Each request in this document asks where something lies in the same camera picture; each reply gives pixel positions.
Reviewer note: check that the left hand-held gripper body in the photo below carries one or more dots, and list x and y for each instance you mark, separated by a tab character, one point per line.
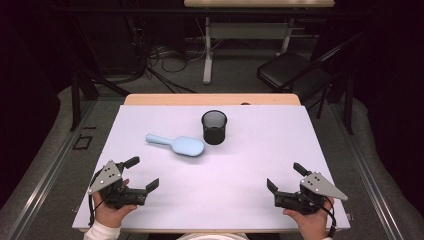
110	186

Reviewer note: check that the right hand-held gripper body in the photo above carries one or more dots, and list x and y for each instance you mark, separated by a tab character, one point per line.
316	186

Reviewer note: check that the light blue hairbrush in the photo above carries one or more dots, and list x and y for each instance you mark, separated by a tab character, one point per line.
186	146

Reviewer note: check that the black mesh cup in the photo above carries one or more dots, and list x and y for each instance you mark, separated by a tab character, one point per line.
213	136

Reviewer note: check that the person's left hand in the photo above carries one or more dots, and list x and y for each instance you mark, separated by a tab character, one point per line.
110	215

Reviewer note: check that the person's right hand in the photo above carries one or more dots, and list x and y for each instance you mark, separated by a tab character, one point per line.
313	226

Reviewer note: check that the person's torso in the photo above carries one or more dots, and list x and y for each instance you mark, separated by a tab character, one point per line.
213	237

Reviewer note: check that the black metal stand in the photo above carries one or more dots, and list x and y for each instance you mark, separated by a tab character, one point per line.
75	103

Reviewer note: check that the black folding chair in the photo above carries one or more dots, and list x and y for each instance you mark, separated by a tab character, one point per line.
290	70

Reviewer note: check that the white desk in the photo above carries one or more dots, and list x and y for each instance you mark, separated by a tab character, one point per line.
207	60

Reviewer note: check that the metal floor rail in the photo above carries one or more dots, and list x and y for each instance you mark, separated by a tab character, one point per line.
50	176
369	180

